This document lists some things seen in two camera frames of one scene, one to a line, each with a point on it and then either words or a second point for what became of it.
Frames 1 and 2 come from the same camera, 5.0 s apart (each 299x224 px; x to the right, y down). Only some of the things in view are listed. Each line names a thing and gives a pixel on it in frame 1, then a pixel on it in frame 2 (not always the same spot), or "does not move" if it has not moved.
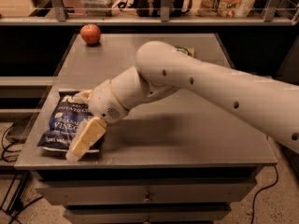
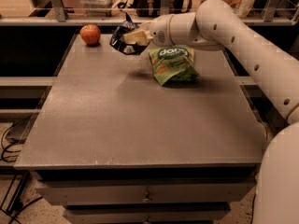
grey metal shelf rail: [62, 18] does not move
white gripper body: [105, 102] -> [159, 31]
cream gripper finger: [90, 133] -> [139, 36]
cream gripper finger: [83, 96] -> [144, 25]
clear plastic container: [96, 1] does not move
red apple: [91, 34] does not move
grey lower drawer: [148, 214] does not move
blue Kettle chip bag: [66, 119] -> [118, 43]
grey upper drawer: [105, 191] does not move
